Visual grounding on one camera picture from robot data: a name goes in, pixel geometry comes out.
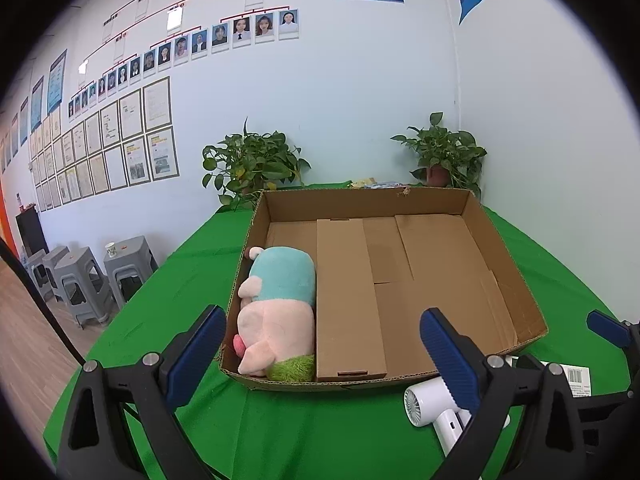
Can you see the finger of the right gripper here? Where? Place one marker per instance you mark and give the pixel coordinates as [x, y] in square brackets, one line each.
[623, 335]

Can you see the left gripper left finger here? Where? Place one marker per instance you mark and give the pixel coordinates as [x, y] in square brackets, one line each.
[97, 442]

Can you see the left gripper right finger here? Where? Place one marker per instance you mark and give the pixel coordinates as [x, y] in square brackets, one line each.
[487, 386]

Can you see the white green medicine box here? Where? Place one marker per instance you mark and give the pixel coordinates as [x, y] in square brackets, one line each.
[578, 378]

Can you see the white hair dryer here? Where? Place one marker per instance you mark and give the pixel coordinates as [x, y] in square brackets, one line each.
[430, 403]

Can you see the pink plush pig toy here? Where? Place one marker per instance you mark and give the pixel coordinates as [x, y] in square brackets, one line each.
[275, 328]

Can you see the long brown cardboard box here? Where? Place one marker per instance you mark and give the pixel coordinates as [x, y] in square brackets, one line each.
[349, 337]

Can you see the grey plastic stool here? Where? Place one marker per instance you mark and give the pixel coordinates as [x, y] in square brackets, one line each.
[130, 269]
[41, 269]
[85, 289]

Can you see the large open cardboard tray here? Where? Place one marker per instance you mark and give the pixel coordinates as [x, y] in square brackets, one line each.
[428, 247]

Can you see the black monitor screen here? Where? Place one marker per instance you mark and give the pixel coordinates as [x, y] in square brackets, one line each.
[29, 225]

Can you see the right potted plant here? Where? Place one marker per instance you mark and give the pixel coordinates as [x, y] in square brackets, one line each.
[446, 159]

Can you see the potted plant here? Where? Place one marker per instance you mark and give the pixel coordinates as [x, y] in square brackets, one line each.
[243, 165]
[446, 159]

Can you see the left potted plant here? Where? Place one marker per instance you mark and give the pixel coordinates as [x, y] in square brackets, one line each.
[243, 165]

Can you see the portrait photo row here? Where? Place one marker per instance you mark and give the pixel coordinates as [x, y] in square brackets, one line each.
[255, 28]

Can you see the framed certificates on wall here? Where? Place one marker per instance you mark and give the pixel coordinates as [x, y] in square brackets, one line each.
[119, 132]

